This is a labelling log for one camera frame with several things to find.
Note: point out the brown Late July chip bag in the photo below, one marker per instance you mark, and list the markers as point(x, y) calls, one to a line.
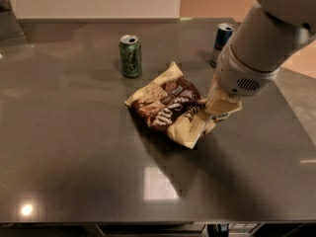
point(173, 105)

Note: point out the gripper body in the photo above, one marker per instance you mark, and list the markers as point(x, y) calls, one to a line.
point(234, 73)

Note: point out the blue silver redbull can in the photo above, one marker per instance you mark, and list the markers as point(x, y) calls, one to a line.
point(223, 34)

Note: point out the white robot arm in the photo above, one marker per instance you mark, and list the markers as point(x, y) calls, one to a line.
point(270, 34)

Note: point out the green soda can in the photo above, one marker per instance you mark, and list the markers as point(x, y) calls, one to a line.
point(130, 56)

